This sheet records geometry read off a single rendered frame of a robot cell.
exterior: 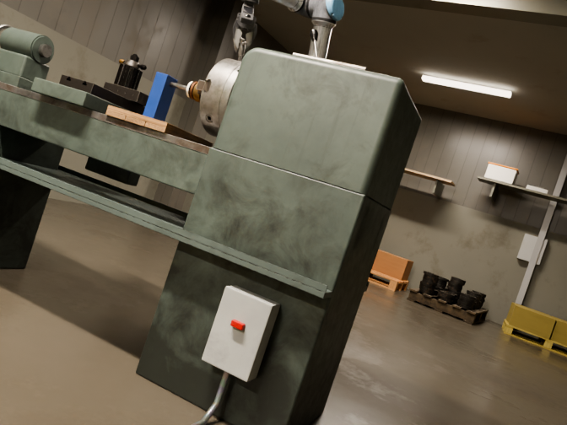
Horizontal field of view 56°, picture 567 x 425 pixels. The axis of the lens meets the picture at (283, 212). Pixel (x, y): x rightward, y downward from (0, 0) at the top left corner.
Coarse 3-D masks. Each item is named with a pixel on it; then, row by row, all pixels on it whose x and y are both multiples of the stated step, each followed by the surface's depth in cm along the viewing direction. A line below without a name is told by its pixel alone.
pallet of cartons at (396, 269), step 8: (376, 256) 853; (384, 256) 848; (392, 256) 842; (376, 264) 852; (384, 264) 846; (392, 264) 841; (400, 264) 835; (408, 264) 843; (376, 272) 822; (384, 272) 845; (392, 272) 839; (400, 272) 834; (408, 272) 861; (368, 280) 807; (376, 280) 843; (392, 280) 792; (400, 280) 826; (392, 288) 790; (400, 288) 824
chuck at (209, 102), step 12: (228, 60) 208; (216, 72) 202; (228, 72) 201; (216, 84) 200; (204, 96) 202; (216, 96) 200; (204, 108) 203; (216, 108) 201; (204, 120) 206; (216, 120) 203; (216, 132) 210
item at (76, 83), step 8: (64, 80) 222; (72, 80) 220; (80, 80) 219; (80, 88) 218; (88, 88) 217; (96, 88) 218; (104, 96) 223; (112, 96) 227; (120, 96) 231; (120, 104) 233; (128, 104) 238; (136, 104) 242; (136, 112) 244
